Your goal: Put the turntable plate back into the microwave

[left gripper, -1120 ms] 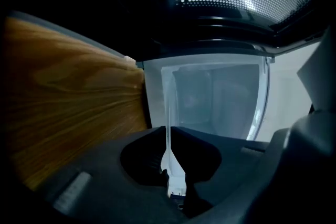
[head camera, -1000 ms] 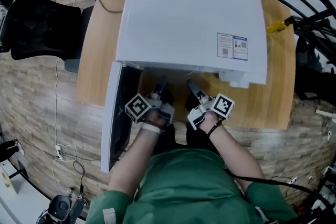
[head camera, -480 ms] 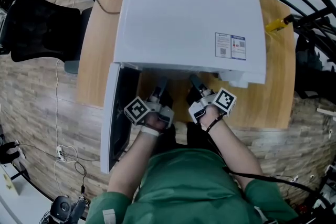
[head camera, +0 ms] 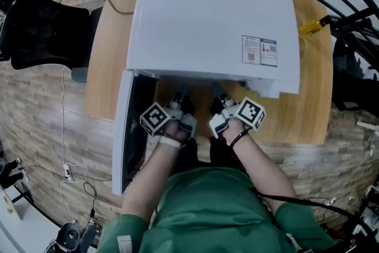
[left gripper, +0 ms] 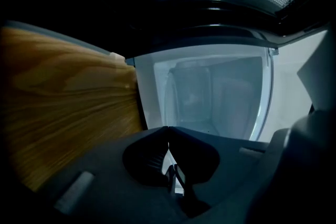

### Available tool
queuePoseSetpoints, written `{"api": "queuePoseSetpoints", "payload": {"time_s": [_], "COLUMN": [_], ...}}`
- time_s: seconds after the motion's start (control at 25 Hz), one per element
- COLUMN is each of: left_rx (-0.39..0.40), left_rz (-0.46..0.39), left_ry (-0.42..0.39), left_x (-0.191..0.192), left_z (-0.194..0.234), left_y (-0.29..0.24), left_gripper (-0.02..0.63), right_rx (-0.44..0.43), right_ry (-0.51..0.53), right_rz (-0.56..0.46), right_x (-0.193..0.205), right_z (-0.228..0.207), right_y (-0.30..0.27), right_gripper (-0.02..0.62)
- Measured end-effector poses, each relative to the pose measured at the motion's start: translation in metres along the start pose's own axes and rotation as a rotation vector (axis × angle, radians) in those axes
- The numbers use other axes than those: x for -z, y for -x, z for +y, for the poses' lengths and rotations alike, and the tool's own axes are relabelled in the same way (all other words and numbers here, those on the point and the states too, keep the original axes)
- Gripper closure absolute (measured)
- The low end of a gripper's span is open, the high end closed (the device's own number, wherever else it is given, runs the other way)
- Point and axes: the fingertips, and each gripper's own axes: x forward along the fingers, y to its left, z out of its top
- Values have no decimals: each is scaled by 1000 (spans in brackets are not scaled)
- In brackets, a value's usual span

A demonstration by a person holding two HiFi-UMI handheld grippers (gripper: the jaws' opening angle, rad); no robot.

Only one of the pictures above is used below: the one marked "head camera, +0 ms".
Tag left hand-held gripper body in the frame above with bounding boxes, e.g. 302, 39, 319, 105
139, 100, 198, 139

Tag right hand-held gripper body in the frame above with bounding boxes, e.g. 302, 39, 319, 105
209, 97, 266, 139

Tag person's right forearm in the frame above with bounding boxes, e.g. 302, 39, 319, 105
232, 133, 297, 214

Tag person's left forearm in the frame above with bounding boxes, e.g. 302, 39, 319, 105
120, 142, 180, 222

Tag person's right hand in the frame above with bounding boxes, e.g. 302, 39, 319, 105
221, 119, 252, 143

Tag person's left hand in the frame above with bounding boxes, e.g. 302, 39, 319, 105
163, 120, 190, 142

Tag white wristband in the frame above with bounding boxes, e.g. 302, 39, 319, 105
159, 136, 182, 149

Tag person's black trousers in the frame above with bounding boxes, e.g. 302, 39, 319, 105
174, 136, 252, 175

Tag white microwave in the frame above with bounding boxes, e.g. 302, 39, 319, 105
111, 0, 301, 197

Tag white power strip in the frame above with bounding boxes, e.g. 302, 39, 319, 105
63, 164, 74, 182

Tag yellow oil bottle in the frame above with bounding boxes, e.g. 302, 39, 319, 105
298, 15, 332, 36

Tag person's green shirt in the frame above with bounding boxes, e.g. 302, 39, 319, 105
96, 167, 337, 253

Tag chair with black jacket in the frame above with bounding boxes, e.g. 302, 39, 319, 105
331, 37, 379, 112

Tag black mesh office chair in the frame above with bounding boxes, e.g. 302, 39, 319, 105
0, 0, 115, 84

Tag grey and black device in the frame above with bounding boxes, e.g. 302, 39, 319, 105
54, 222, 98, 253

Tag black bracelet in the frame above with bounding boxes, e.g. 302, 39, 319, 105
229, 129, 249, 148

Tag white floor cable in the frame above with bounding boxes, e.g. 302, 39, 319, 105
60, 65, 70, 166

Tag black floor cable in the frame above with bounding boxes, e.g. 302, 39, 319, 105
72, 173, 113, 217

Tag black microwave power cable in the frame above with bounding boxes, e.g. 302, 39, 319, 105
105, 0, 134, 15

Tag white shoulder strap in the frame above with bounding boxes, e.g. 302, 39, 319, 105
117, 235, 133, 253
285, 233, 313, 253

